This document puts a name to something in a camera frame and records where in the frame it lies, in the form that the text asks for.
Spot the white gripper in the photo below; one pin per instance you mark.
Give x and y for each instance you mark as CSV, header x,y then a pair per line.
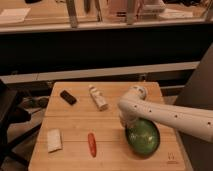
x,y
126,119

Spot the green ceramic bowl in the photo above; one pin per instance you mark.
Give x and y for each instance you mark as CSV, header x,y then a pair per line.
x,y
143,137

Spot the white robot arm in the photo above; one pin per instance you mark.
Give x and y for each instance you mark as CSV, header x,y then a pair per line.
x,y
192,121

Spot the white tube bottle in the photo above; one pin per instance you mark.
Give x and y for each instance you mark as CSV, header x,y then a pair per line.
x,y
98,98

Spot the red chili pepper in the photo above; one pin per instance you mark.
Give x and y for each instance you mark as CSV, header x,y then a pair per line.
x,y
92,144

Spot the black rectangular block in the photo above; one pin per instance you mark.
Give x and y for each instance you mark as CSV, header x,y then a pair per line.
x,y
68,97

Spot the white folded cloth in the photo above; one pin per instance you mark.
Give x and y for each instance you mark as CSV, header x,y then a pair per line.
x,y
54,142

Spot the black chair left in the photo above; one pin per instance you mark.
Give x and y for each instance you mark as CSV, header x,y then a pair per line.
x,y
11,113

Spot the white paper sheet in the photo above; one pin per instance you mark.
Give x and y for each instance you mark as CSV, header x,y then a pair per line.
x,y
8,16

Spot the metal post right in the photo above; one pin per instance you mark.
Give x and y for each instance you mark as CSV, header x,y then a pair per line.
x,y
130,11

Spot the metal post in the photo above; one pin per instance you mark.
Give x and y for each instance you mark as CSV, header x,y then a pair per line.
x,y
130,11
72,13

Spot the metal post left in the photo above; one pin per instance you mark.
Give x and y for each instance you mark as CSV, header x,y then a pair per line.
x,y
72,13

